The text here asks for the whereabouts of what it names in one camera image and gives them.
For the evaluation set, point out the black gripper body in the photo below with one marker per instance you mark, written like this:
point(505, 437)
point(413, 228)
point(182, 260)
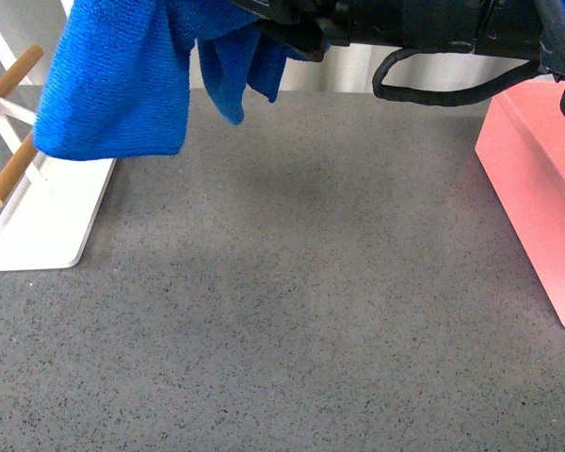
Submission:
point(309, 28)

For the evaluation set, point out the blue microfiber cloth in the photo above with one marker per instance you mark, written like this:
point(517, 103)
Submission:
point(119, 83)

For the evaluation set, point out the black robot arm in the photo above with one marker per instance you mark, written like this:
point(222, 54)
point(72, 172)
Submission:
point(509, 29)

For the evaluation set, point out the pink box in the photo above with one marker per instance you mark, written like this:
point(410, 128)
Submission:
point(521, 147)

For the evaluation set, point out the white towel rack with wooden bars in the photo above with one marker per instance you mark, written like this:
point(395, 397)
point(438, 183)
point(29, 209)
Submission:
point(47, 205)

